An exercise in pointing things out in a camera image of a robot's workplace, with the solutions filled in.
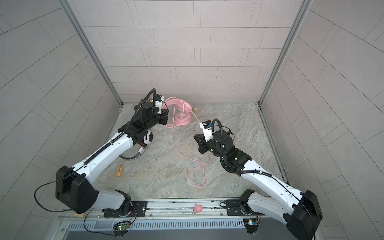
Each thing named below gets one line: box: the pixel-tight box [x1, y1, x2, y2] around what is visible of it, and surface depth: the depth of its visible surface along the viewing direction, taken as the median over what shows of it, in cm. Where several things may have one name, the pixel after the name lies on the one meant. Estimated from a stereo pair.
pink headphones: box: [162, 97, 192, 126], surface depth 83 cm
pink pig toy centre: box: [193, 204, 203, 213], surface depth 72 cm
